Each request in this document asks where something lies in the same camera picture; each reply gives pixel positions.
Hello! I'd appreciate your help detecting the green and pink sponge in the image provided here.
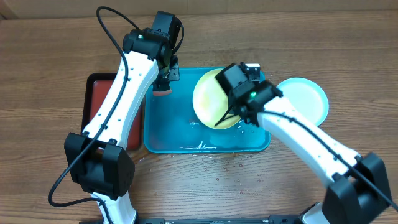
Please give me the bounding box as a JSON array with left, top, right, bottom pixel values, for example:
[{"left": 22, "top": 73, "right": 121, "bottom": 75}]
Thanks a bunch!
[{"left": 152, "top": 79, "right": 172, "bottom": 96}]

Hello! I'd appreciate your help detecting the green plate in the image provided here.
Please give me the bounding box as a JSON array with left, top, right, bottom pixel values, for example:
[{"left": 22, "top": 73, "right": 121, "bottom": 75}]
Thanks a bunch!
[{"left": 193, "top": 68, "right": 241, "bottom": 129}]

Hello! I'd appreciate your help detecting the light blue plate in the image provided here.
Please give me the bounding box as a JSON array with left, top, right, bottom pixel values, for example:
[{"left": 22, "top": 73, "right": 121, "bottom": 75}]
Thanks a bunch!
[{"left": 277, "top": 78, "right": 330, "bottom": 126}]

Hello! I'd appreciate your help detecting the white plate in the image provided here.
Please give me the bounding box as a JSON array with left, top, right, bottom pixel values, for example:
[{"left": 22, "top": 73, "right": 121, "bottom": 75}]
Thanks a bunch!
[{"left": 315, "top": 114, "right": 327, "bottom": 126}]

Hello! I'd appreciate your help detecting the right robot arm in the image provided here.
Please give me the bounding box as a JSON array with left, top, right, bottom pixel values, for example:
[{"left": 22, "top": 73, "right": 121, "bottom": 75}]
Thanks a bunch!
[{"left": 215, "top": 63, "right": 397, "bottom": 223}]

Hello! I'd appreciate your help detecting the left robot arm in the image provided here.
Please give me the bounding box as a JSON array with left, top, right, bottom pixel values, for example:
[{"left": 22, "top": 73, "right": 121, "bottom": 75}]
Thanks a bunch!
[{"left": 64, "top": 11, "right": 184, "bottom": 223}]

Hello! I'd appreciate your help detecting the teal plastic tray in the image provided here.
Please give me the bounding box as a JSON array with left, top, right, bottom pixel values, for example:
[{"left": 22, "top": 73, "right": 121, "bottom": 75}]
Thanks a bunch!
[{"left": 144, "top": 68, "right": 271, "bottom": 154}]

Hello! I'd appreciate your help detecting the black and red tray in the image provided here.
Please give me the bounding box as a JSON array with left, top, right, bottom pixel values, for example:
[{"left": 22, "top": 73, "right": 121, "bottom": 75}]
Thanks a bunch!
[{"left": 81, "top": 73, "right": 143, "bottom": 151}]

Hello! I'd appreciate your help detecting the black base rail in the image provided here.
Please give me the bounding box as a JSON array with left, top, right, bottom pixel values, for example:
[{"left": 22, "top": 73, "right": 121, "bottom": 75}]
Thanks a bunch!
[{"left": 79, "top": 214, "right": 312, "bottom": 224}]

